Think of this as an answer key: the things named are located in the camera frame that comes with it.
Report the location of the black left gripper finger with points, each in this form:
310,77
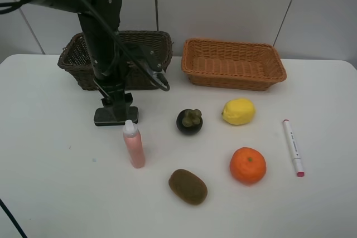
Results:
121,106
106,102

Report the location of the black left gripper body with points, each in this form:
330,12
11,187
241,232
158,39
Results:
130,56

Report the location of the black whiteboard eraser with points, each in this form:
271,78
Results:
112,116

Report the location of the pink bottle white cap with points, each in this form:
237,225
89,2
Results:
133,141

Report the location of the dark purple mangosteen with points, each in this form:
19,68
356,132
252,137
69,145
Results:
189,121

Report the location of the yellow lemon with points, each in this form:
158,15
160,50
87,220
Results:
238,111

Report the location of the orange tangerine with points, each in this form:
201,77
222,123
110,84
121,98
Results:
247,166

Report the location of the white marker pink cap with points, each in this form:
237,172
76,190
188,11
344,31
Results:
293,149

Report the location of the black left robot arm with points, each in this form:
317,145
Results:
111,59

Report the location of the dark brown wicker basket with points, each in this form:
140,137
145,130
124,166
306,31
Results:
76,61

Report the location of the brown kiwi fruit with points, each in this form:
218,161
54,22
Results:
188,187

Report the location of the orange wicker basket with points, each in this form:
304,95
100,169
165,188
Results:
232,65

